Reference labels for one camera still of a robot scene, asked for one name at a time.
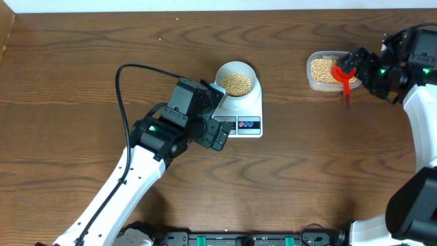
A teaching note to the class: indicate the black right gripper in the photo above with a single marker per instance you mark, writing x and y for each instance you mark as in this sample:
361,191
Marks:
370,59

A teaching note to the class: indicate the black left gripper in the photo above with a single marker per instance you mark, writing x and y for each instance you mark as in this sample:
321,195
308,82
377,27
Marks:
212,126

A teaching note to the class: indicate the red measuring scoop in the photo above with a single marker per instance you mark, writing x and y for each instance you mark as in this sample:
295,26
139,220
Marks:
337,74

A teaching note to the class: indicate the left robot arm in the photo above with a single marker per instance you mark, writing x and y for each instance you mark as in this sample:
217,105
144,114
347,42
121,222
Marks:
153,144

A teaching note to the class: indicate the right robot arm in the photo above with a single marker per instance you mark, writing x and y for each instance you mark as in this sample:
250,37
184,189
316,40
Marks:
406,67

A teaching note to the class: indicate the white digital kitchen scale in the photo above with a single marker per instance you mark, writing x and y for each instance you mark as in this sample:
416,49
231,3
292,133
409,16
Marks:
245,114

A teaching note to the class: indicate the soybeans in bowl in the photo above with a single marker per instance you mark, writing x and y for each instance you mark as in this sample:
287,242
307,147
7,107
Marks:
236,84

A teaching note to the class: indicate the white round bowl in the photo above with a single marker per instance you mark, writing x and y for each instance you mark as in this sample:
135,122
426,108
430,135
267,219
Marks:
235,66

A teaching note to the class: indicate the pile of soybeans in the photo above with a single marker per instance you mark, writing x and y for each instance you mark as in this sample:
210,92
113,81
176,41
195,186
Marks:
321,70

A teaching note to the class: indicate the clear plastic container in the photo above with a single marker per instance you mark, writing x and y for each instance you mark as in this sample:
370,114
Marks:
324,87

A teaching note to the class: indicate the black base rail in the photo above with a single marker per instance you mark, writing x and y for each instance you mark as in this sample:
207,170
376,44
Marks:
311,238

